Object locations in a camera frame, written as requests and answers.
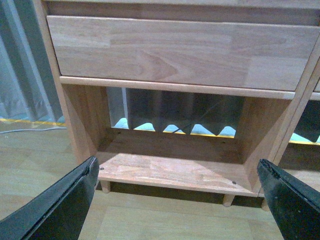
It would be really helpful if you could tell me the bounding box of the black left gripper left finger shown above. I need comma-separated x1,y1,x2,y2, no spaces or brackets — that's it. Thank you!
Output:
0,156,100,240

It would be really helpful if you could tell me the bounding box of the light wooden bookshelf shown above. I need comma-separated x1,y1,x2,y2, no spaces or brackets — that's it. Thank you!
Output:
33,0,320,207

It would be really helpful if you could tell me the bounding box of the white floor cable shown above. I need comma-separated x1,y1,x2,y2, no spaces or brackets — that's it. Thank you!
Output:
0,126,67,135

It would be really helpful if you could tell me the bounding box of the grey pleated curtain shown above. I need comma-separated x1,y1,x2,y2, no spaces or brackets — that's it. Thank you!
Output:
0,0,63,122

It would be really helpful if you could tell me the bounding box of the wooden drawer front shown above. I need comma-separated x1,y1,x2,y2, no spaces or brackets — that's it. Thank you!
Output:
47,15,320,91

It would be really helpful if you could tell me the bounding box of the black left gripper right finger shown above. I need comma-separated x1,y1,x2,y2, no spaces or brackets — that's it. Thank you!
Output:
257,159,320,240

